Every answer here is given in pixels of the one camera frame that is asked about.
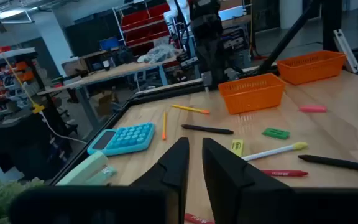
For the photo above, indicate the orange plastic mesh bin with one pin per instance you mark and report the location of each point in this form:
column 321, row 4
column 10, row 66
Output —
column 250, row 96
column 311, row 68

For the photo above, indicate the red crayon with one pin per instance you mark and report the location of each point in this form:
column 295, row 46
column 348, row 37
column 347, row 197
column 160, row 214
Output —
column 197, row 219
column 284, row 173

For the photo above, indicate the clear plastic wrap bundle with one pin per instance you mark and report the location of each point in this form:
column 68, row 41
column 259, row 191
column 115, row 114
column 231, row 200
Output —
column 158, row 53

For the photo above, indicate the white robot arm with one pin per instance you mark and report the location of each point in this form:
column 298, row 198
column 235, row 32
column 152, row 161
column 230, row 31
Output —
column 179, row 7

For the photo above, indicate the mint green stapler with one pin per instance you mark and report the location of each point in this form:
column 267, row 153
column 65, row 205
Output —
column 84, row 169

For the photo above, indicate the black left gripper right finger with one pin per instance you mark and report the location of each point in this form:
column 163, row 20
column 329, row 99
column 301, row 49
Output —
column 225, row 174

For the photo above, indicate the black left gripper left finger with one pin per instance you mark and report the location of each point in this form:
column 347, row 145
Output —
column 172, row 168

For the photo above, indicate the black equipment case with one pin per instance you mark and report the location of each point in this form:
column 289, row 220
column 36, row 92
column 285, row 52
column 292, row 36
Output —
column 20, row 146

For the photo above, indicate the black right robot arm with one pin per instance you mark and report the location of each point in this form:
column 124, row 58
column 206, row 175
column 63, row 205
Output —
column 207, row 40

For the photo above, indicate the cardboard box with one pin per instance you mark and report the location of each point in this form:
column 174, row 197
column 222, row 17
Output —
column 104, row 104

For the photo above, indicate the green eraser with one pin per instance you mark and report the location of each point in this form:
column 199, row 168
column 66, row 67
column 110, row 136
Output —
column 276, row 133

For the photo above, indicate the pink eraser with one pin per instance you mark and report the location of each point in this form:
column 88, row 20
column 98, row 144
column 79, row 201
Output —
column 312, row 108

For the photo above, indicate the lit monitor screen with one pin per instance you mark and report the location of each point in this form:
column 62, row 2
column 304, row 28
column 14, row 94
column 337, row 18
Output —
column 230, row 12

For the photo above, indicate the blue crate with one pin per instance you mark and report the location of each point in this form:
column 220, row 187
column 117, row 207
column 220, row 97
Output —
column 109, row 43

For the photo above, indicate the black table frame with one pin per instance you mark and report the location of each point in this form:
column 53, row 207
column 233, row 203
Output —
column 154, row 96

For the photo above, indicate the black pen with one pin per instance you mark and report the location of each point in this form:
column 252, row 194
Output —
column 207, row 129
column 337, row 163

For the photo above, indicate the red bin storage rack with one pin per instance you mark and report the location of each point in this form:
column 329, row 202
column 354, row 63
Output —
column 145, row 25

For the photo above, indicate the blue calculator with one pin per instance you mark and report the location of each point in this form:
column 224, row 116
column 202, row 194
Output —
column 126, row 138

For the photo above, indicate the black frame strut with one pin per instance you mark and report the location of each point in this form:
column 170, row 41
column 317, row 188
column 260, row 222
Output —
column 331, row 25
column 291, row 34

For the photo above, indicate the white pencil yellow cap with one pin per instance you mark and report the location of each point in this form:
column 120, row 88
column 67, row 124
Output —
column 272, row 152

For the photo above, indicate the wooden top workbench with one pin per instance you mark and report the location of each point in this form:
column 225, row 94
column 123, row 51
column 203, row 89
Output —
column 113, row 73

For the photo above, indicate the silver aluminium bar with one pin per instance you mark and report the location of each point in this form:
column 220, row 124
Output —
column 346, row 51

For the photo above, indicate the yellow-orange pencil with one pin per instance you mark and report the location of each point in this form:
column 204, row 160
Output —
column 191, row 109
column 164, row 126

